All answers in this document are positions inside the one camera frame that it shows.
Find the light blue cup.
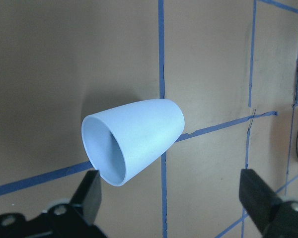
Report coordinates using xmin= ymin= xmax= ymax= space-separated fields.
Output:
xmin=81 ymin=99 xmax=185 ymax=186

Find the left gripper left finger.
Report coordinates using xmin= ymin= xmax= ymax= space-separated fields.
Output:
xmin=0 ymin=170 xmax=106 ymax=238

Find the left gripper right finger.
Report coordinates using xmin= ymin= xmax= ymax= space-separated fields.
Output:
xmin=239 ymin=169 xmax=298 ymax=238

